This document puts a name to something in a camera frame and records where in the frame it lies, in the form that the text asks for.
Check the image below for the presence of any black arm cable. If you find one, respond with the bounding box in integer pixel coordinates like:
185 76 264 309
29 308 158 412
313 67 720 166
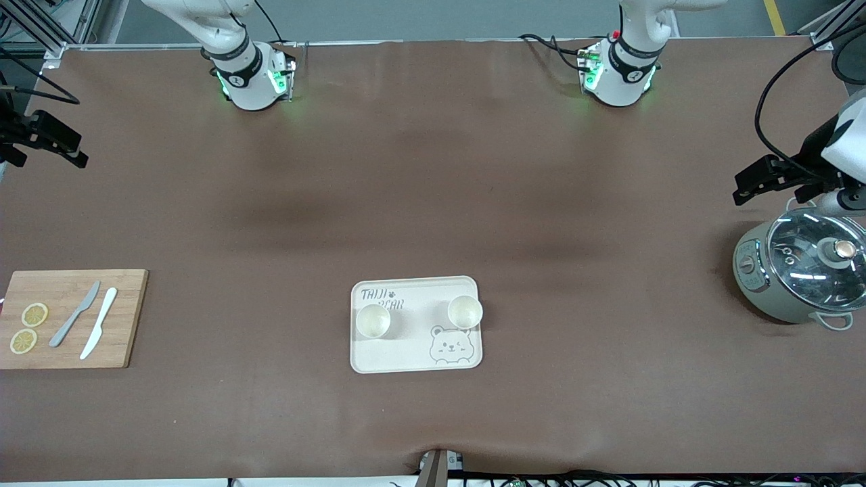
0 45 81 106
754 27 866 183

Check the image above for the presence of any black looped cable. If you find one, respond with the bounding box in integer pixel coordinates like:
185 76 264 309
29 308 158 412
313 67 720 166
830 35 866 86

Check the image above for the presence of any cream bear print tray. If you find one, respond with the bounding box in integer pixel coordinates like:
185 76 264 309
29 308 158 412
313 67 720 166
350 275 484 374

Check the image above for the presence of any grey plastic knife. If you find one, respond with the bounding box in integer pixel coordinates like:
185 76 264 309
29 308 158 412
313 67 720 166
49 281 101 348

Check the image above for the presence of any white plastic knife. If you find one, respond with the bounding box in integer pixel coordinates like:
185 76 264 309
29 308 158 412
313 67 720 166
79 287 118 361

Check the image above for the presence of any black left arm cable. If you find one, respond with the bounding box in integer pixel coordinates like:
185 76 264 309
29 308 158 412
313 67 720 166
754 27 866 183

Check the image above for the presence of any bamboo cutting board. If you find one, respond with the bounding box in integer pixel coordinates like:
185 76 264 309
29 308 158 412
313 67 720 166
0 269 149 370

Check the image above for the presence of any black base cable bundle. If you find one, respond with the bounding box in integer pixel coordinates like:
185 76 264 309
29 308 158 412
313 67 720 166
519 31 593 72

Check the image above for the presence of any white plastic cup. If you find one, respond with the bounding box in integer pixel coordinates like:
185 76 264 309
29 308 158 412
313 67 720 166
355 303 392 340
447 294 484 331

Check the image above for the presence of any green-grey electric cooking pot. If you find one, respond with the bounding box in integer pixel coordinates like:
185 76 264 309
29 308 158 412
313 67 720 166
733 208 866 332

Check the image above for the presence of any grey table edge mount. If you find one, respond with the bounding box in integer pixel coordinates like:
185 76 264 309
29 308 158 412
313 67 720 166
414 448 465 487

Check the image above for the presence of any aluminium frame profile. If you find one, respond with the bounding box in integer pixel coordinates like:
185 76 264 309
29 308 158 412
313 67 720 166
0 0 104 63
797 0 866 43

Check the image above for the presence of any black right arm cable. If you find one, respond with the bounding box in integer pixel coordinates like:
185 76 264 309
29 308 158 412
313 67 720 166
0 45 81 106

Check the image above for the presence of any glass pot lid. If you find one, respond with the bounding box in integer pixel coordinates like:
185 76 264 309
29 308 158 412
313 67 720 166
767 208 866 313

